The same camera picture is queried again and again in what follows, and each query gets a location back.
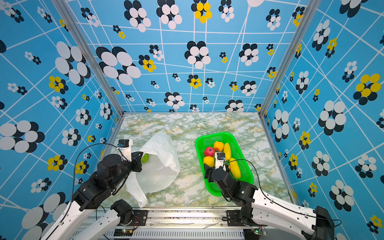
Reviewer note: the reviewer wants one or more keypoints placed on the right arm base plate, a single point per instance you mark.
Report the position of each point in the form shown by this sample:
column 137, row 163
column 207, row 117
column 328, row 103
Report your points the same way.
column 234, row 219

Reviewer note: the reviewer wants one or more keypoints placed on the circuit board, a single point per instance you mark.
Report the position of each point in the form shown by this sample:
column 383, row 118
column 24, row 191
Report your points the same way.
column 253, row 234
column 123, row 233

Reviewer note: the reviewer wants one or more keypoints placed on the yellow toy orange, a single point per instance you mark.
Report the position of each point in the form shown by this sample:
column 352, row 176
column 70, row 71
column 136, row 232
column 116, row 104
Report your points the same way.
column 209, row 161

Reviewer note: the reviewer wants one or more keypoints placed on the yellow toy apple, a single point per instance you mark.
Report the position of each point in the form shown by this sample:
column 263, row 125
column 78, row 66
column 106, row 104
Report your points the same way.
column 218, row 146

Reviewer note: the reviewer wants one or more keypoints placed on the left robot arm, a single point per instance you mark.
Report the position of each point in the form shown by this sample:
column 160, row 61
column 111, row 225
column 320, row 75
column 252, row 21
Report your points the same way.
column 111, row 175

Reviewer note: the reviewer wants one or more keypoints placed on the left aluminium corner post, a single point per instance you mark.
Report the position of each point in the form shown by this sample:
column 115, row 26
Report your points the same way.
column 69, row 19

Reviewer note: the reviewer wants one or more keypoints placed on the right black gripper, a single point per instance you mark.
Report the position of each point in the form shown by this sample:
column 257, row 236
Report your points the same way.
column 210, row 172

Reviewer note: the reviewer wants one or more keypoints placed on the aluminium corner post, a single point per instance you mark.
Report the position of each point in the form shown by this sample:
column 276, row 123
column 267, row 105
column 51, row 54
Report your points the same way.
column 69, row 19
column 289, row 54

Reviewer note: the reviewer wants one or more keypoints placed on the left circuit board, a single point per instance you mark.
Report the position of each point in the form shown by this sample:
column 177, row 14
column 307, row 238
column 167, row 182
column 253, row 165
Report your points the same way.
column 123, row 233

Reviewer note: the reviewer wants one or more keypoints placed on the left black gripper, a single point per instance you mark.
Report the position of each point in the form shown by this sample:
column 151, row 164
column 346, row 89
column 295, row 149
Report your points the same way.
column 136, row 157

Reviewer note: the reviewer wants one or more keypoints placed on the pink toy apple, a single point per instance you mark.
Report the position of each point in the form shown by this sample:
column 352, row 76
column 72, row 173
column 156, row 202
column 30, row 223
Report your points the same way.
column 209, row 152

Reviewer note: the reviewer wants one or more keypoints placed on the white plastic bag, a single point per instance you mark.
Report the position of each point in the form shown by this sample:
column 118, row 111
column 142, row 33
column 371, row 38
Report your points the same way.
column 158, row 172

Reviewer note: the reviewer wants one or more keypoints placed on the green toy fruit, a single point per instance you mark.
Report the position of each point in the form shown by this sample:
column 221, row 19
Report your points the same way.
column 145, row 158

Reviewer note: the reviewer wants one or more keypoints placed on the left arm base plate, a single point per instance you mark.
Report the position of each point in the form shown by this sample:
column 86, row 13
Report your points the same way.
column 134, row 218

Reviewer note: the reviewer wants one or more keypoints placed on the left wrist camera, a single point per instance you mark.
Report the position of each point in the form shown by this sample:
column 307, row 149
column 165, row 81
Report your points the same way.
column 125, row 147

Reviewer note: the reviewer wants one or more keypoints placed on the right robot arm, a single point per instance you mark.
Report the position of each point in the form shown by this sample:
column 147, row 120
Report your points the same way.
column 260, row 208

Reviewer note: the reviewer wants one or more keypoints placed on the yellow toy mango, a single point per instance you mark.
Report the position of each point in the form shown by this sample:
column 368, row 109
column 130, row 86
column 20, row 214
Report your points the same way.
column 227, row 151
column 235, row 169

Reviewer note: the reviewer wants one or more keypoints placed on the right circuit board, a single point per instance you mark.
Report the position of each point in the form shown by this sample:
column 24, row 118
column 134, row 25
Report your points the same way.
column 253, row 234

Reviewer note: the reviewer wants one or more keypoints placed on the right aluminium corner post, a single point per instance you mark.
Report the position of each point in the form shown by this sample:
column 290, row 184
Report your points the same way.
column 289, row 54

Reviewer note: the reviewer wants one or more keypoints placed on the aluminium front rail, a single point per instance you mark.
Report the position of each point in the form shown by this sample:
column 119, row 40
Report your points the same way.
column 188, row 224

